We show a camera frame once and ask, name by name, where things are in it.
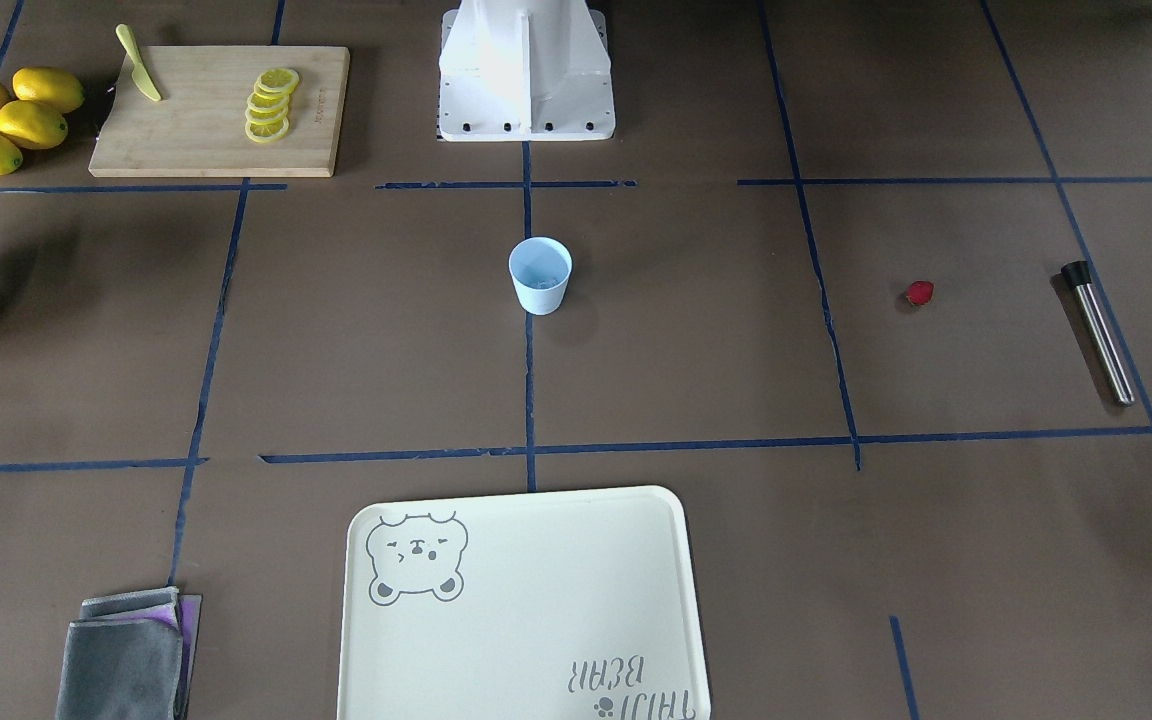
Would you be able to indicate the cream bear serving tray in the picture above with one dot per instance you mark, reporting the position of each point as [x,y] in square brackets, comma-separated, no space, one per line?
[550,605]

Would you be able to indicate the lemon slice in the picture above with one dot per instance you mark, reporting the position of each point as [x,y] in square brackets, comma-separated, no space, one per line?
[266,103]
[266,116]
[267,132]
[277,82]

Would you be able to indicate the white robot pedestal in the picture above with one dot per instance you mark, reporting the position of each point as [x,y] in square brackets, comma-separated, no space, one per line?
[524,71]

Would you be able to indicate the steel muddler black tip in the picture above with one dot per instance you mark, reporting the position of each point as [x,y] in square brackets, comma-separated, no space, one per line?
[1078,277]

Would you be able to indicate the purple folded cloth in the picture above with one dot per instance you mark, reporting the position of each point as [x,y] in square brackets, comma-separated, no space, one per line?
[186,616]

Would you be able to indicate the yellow-green plastic knife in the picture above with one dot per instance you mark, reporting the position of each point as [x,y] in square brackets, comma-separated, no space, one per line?
[140,75]

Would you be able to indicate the grey folded cloth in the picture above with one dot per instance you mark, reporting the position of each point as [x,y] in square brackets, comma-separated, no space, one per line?
[123,658]

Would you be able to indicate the bamboo cutting board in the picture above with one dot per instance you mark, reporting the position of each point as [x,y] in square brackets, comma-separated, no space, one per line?
[196,130]

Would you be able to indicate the red strawberry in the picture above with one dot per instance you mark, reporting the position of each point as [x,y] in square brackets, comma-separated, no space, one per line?
[919,293]

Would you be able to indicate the light blue plastic cup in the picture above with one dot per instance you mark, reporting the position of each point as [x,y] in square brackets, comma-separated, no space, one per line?
[540,269]

